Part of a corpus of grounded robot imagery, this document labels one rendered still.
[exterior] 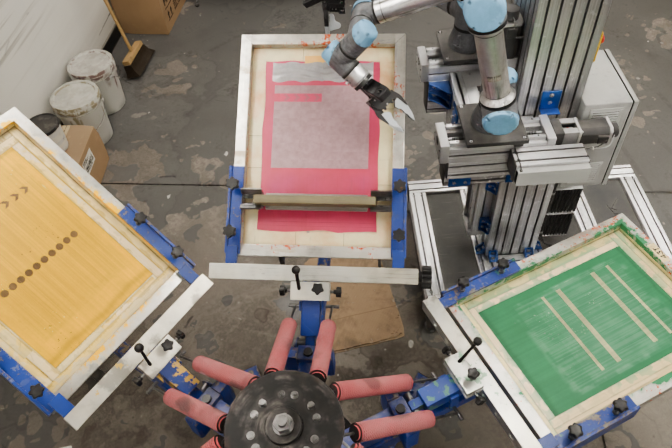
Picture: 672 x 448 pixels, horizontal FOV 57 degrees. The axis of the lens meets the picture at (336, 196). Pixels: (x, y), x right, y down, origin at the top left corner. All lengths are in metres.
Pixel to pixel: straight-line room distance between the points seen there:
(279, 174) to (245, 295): 1.35
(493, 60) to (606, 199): 1.84
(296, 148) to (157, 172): 2.08
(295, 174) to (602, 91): 1.24
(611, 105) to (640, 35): 2.75
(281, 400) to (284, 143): 0.92
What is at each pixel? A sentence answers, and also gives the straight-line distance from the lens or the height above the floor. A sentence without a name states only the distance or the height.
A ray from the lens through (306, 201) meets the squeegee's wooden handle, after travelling 2.01.
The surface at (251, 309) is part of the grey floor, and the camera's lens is 3.33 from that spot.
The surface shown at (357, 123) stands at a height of 1.36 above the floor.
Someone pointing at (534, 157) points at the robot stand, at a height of 1.18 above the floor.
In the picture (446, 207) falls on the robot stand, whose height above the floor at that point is 0.21.
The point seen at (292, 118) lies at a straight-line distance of 2.19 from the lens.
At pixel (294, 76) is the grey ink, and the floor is 1.46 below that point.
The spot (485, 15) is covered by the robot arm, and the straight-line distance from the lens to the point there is 1.83.
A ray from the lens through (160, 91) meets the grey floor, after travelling 4.76.
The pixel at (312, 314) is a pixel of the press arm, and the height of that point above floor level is 1.09.
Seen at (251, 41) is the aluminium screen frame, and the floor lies 1.55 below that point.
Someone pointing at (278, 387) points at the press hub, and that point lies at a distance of 1.66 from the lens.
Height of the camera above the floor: 2.80
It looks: 49 degrees down
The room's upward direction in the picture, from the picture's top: 5 degrees counter-clockwise
